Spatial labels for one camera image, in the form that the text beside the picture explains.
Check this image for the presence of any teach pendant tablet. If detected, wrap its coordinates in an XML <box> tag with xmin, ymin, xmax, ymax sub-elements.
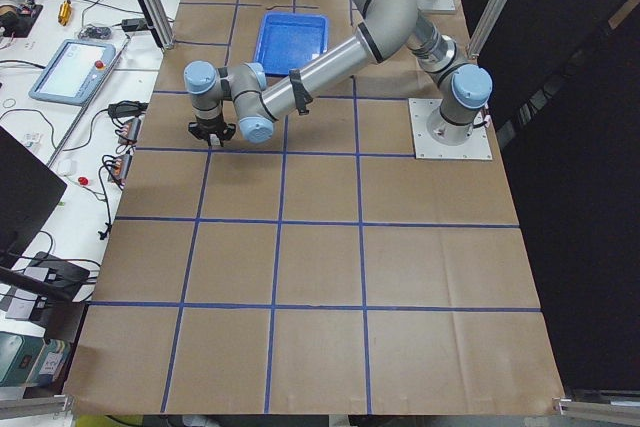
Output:
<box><xmin>29</xmin><ymin>39</ymin><xmax>116</xmax><ymax>106</ymax></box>

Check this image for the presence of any orange connector box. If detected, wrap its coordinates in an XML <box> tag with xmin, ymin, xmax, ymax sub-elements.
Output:
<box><xmin>116</xmin><ymin>118</ymin><xmax>142</xmax><ymax>145</ymax></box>

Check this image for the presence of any gold cylindrical part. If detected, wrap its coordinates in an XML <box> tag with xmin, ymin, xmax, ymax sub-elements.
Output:
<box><xmin>57</xmin><ymin>0</ymin><xmax>72</xmax><ymax>26</ymax></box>

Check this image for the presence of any blue plastic tray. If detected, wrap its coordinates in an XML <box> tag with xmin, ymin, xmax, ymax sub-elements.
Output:
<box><xmin>253</xmin><ymin>12</ymin><xmax>330</xmax><ymax>77</ymax></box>

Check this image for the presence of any black monitor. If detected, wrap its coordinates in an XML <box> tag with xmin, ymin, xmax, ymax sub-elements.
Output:
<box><xmin>0</xmin><ymin>128</ymin><xmax>67</xmax><ymax>268</ymax></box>

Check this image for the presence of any black power adapter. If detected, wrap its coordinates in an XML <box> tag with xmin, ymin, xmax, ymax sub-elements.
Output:
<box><xmin>121</xmin><ymin>18</ymin><xmax>148</xmax><ymax>32</ymax></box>

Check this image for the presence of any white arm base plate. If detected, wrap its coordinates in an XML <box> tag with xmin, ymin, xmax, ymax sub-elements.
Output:
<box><xmin>408</xmin><ymin>98</ymin><xmax>493</xmax><ymax>161</ymax></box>

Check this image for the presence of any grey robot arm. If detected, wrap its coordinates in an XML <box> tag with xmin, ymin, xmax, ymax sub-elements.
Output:
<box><xmin>184</xmin><ymin>0</ymin><xmax>493</xmax><ymax>146</ymax></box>

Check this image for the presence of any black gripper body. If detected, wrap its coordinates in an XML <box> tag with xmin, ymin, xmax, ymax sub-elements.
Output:
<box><xmin>188</xmin><ymin>121</ymin><xmax>236</xmax><ymax>141</ymax></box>

